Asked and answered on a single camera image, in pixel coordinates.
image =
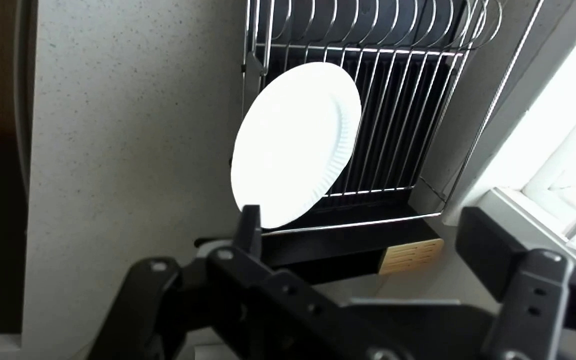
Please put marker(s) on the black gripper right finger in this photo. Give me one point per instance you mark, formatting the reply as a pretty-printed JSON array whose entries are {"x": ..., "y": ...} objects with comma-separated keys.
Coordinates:
[{"x": 534, "y": 300}]

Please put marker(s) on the white paper plate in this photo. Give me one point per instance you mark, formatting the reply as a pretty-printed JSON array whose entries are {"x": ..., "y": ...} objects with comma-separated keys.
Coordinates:
[{"x": 295, "y": 140}]

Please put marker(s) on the light wooden board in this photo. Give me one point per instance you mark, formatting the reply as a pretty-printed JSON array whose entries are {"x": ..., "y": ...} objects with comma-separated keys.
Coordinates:
[{"x": 413, "y": 256}]

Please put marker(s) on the black drain tray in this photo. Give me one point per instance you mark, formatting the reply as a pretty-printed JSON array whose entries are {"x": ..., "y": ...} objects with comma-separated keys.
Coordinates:
[{"x": 340, "y": 246}]

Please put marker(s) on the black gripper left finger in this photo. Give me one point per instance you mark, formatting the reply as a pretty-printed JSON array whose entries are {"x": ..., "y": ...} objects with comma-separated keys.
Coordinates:
[{"x": 188, "y": 313}]

